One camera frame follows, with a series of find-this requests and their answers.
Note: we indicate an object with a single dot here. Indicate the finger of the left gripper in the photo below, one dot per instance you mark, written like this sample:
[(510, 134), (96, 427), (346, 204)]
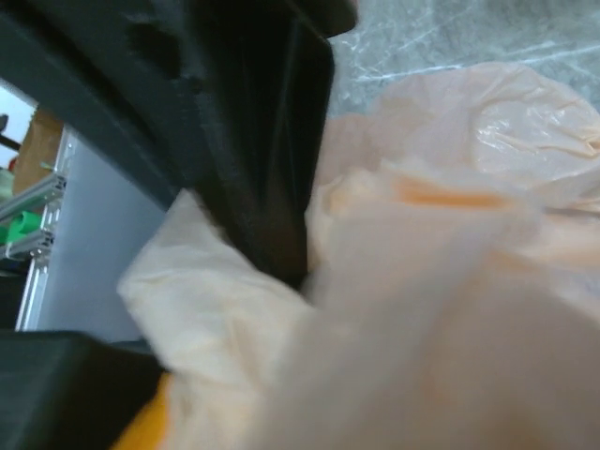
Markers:
[(273, 91)]

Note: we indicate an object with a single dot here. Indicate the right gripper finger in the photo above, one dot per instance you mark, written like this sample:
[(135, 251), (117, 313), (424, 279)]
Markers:
[(66, 390)]

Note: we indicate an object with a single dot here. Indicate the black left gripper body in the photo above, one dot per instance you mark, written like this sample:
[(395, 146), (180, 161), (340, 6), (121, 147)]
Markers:
[(139, 78)]

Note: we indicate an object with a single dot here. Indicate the translucent orange plastic bag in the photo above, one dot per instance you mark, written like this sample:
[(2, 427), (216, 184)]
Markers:
[(453, 301)]

